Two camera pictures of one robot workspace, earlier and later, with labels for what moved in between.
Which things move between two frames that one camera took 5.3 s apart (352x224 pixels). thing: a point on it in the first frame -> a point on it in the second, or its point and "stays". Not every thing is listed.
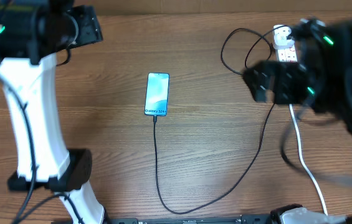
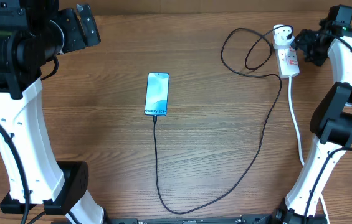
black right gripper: [282, 76] -> [301, 44]
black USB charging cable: [247, 55] stays
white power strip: [288, 55] stays
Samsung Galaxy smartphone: [157, 94] stays
